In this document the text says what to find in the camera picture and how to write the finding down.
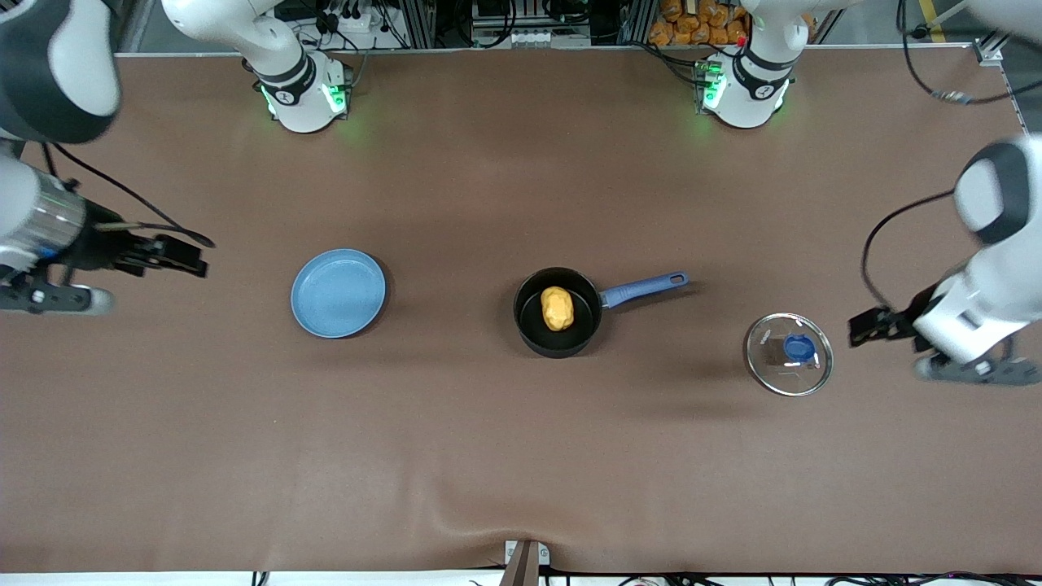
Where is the glass lid with blue knob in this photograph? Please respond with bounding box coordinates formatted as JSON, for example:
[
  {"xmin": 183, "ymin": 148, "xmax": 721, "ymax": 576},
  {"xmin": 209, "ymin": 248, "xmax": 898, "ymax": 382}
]
[{"xmin": 745, "ymin": 313, "xmax": 834, "ymax": 397}]

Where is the yellow potato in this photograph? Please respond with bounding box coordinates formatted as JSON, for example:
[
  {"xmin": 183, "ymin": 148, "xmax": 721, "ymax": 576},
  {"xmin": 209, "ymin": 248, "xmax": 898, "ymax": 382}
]
[{"xmin": 541, "ymin": 286, "xmax": 576, "ymax": 332}]

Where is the blue round plate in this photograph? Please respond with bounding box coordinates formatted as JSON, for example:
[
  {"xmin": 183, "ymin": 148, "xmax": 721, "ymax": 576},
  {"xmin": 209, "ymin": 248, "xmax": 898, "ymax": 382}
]
[{"xmin": 291, "ymin": 248, "xmax": 387, "ymax": 339}]

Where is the white power strip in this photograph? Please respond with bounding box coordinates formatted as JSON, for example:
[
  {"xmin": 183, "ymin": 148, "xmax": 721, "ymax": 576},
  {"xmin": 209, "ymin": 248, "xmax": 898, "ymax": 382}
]
[{"xmin": 313, "ymin": 7, "xmax": 382, "ymax": 33}]

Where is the bag of orange buns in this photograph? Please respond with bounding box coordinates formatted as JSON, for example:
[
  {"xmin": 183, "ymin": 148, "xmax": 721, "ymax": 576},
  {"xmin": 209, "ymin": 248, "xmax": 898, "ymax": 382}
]
[{"xmin": 649, "ymin": 0, "xmax": 750, "ymax": 46}]

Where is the brown table cover mat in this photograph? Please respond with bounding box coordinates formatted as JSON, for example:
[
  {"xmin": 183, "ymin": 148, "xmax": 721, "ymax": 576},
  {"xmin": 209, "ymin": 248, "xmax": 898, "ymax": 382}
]
[{"xmin": 0, "ymin": 45, "xmax": 1042, "ymax": 575}]

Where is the grey control box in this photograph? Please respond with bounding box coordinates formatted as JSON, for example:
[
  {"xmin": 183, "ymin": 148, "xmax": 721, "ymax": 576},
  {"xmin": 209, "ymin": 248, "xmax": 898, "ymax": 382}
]
[{"xmin": 472, "ymin": 0, "xmax": 595, "ymax": 46}]

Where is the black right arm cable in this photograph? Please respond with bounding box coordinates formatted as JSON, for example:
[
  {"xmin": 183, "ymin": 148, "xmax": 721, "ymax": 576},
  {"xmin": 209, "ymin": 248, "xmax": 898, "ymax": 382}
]
[{"xmin": 45, "ymin": 142, "xmax": 217, "ymax": 249}]

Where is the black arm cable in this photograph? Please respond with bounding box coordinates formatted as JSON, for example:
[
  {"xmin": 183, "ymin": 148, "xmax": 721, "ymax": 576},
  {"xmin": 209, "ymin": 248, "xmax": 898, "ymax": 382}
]
[
  {"xmin": 863, "ymin": 0, "xmax": 1042, "ymax": 314},
  {"xmin": 45, "ymin": 142, "xmax": 217, "ymax": 249}
]

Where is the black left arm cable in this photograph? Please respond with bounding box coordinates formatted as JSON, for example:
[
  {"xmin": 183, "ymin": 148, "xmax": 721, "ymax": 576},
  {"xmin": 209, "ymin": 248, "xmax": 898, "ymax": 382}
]
[{"xmin": 863, "ymin": 0, "xmax": 1042, "ymax": 314}]

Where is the aluminium frame post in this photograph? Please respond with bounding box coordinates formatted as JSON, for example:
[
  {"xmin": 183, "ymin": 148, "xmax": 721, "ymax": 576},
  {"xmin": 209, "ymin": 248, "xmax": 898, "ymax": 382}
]
[
  {"xmin": 619, "ymin": 0, "xmax": 657, "ymax": 46},
  {"xmin": 401, "ymin": 0, "xmax": 437, "ymax": 48},
  {"xmin": 973, "ymin": 24, "xmax": 1027, "ymax": 66}
]

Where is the black pot with blue handle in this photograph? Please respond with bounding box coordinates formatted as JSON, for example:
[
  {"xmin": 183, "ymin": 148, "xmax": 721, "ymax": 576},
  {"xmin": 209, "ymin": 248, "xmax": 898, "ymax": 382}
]
[{"xmin": 513, "ymin": 267, "xmax": 690, "ymax": 359}]

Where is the metal table edge bracket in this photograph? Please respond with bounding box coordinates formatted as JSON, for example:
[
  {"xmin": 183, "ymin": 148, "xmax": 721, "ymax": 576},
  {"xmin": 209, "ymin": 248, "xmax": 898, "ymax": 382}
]
[{"xmin": 505, "ymin": 540, "xmax": 550, "ymax": 586}]

